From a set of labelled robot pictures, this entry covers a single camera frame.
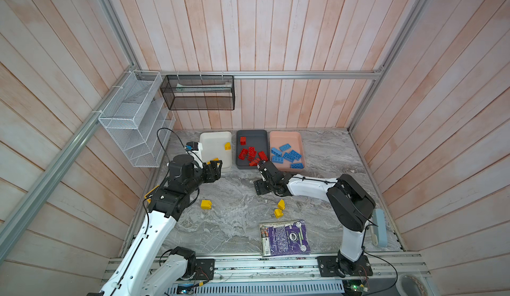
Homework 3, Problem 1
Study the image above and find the blue lego brick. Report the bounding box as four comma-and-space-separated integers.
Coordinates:
279, 143, 292, 152
271, 147, 282, 157
289, 150, 302, 161
290, 163, 304, 169
271, 155, 284, 164

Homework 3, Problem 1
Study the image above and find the blue lego brick low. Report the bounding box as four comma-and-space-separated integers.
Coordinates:
282, 153, 295, 163

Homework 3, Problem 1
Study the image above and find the red lego brick low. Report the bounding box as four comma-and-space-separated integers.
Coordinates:
258, 151, 268, 161

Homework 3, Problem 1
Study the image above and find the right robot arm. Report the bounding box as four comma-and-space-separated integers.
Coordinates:
254, 161, 376, 277

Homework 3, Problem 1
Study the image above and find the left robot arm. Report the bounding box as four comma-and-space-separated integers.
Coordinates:
98, 154, 223, 295

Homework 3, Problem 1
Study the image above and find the white plastic tray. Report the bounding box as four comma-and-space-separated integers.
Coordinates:
199, 131, 232, 172

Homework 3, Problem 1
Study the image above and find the pink plastic tray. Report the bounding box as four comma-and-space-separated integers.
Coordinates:
269, 131, 305, 173

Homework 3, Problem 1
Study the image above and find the dark grey plastic tray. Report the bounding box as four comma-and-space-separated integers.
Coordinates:
235, 130, 270, 170

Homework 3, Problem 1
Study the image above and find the purple book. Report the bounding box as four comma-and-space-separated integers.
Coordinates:
260, 220, 311, 257

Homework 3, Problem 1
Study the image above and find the yellow calculator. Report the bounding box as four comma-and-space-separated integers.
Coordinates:
144, 185, 159, 204

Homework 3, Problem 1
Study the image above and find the light blue device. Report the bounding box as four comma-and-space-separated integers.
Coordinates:
370, 208, 388, 248

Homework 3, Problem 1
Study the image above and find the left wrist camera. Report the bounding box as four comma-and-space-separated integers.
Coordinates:
185, 141, 203, 163

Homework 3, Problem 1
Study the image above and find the white wire mesh shelf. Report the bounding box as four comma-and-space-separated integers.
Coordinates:
99, 70, 175, 168

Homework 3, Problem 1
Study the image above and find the black wire mesh basket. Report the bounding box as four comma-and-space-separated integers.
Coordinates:
160, 74, 236, 111

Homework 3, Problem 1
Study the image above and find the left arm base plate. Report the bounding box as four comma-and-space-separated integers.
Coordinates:
182, 258, 215, 281

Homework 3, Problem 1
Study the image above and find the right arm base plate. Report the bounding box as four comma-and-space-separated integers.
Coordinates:
317, 254, 373, 278

